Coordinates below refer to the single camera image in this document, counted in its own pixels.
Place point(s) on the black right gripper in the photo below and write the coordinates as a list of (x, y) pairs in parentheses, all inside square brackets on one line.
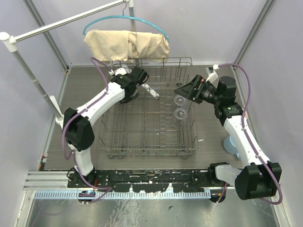
[(188, 90)]

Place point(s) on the clear faceted glass cup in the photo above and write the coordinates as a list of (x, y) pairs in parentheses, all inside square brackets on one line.
[(180, 102)]

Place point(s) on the blue ceramic mug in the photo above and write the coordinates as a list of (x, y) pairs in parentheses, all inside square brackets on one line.
[(230, 147)]

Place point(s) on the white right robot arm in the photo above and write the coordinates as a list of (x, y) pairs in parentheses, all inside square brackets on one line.
[(259, 177)]

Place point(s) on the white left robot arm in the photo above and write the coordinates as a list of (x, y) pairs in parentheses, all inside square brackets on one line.
[(77, 128)]

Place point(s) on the beige cloth on hanger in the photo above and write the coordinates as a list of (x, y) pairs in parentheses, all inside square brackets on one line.
[(127, 45)]

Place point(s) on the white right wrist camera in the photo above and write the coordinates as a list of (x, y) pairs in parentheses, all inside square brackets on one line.
[(212, 75)]

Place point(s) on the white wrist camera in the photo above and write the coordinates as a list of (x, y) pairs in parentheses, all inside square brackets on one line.
[(212, 75), (119, 71)]

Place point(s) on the grey wire dish rack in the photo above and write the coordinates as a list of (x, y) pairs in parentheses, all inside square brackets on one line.
[(143, 127)]

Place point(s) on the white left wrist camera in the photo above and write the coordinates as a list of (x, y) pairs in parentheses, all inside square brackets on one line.
[(119, 71)]

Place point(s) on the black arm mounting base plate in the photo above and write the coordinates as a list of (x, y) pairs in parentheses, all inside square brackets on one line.
[(144, 180)]

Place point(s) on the white clothes rail stand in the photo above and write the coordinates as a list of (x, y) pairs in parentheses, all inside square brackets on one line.
[(24, 115)]

